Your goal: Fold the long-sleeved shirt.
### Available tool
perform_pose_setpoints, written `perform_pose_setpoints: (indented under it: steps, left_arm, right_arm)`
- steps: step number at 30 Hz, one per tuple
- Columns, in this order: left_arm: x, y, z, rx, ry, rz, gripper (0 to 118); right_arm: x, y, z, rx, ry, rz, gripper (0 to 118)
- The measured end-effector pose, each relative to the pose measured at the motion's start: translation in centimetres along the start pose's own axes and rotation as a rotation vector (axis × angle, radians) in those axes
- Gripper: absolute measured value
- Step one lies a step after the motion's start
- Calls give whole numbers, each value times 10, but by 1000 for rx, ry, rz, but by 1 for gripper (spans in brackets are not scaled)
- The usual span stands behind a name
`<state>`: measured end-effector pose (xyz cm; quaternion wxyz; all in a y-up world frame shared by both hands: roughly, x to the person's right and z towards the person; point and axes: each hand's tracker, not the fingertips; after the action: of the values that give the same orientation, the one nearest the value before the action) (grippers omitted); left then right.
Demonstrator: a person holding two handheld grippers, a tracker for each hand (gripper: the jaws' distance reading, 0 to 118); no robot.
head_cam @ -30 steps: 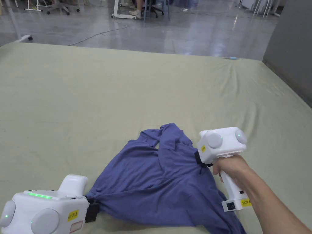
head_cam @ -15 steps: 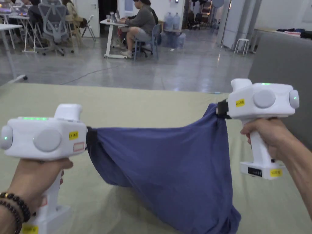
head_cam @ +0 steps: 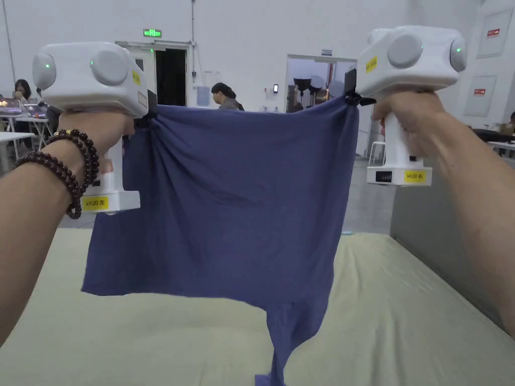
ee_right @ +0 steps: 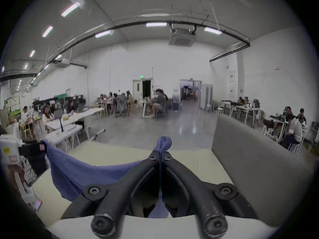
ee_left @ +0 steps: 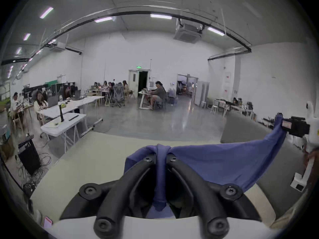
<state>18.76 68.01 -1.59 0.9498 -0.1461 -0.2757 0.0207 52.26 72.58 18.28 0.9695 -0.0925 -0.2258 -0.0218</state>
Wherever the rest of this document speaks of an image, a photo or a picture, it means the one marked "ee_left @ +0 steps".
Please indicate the long white table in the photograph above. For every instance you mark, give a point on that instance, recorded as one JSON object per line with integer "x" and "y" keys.
{"x": 74, "y": 104}

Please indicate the row of tables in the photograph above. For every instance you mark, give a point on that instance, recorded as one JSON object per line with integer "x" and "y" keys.
{"x": 234, "y": 106}

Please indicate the group of people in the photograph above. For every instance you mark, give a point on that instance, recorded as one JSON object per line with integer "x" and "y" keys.
{"x": 107, "y": 84}

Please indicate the black case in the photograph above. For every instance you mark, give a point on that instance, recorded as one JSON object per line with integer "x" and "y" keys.
{"x": 29, "y": 154}

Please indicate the person's right hand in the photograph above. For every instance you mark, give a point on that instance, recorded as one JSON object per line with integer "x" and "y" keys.
{"x": 312, "y": 162}

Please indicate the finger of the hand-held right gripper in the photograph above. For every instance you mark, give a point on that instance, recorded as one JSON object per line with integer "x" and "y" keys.
{"x": 297, "y": 128}

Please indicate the small white desk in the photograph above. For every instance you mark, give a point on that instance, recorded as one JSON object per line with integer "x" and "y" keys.
{"x": 144, "y": 96}

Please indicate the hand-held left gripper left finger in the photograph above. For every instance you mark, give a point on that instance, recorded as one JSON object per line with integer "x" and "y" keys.
{"x": 113, "y": 200}

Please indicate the white cabinet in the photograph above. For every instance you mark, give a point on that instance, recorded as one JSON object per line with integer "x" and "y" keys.
{"x": 201, "y": 93}

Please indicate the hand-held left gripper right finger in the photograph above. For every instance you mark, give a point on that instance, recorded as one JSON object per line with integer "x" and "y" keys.
{"x": 204, "y": 198}

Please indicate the white folding table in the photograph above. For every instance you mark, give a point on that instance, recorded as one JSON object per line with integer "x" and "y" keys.
{"x": 63, "y": 126}

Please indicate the phone with red case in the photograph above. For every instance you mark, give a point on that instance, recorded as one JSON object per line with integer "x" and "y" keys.
{"x": 47, "y": 222}

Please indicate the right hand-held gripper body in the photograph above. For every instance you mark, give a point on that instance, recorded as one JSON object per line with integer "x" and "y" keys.
{"x": 313, "y": 133}

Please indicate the grey office chair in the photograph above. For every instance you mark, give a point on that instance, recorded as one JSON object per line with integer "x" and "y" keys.
{"x": 118, "y": 93}

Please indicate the blue shirt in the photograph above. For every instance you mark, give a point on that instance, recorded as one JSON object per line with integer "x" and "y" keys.
{"x": 211, "y": 158}

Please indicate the grey padded headboard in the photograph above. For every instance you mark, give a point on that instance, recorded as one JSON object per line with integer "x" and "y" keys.
{"x": 244, "y": 131}

